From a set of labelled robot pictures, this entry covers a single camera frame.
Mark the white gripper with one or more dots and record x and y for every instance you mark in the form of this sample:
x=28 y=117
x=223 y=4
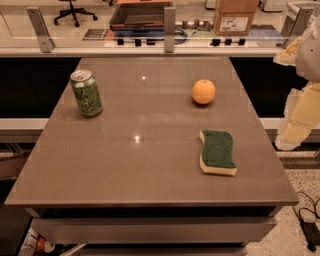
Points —
x=309 y=55

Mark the green soda can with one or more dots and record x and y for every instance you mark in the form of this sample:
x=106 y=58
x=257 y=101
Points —
x=86 y=92

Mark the cardboard box with label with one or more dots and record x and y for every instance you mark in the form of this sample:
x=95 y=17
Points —
x=234 y=17

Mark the orange fruit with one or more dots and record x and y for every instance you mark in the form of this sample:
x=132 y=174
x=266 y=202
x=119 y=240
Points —
x=203 y=91

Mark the green and yellow sponge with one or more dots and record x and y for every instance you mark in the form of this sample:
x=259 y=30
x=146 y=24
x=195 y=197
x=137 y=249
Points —
x=216 y=153

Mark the grey open tray bin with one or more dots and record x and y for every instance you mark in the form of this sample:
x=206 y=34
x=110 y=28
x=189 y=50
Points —
x=139 y=13

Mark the black office chair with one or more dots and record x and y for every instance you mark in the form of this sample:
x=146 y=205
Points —
x=73 y=12

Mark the grey table drawer front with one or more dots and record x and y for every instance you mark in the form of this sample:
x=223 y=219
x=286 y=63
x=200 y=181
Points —
x=154 y=230

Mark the white bottle with orange cap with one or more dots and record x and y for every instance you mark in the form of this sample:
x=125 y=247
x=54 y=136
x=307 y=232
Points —
x=35 y=243

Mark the right metal glass post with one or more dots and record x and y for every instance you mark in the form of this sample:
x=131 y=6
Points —
x=295 y=23

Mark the metal glass post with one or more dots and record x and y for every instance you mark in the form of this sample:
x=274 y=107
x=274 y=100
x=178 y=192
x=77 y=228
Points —
x=295 y=23
x=169 y=29
x=46 y=44

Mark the middle metal glass post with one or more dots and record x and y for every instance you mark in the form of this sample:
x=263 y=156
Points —
x=169 y=29

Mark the black power adapter with cable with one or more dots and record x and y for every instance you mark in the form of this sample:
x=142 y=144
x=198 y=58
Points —
x=307 y=217

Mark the left metal glass post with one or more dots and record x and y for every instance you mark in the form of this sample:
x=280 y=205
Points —
x=46 y=44

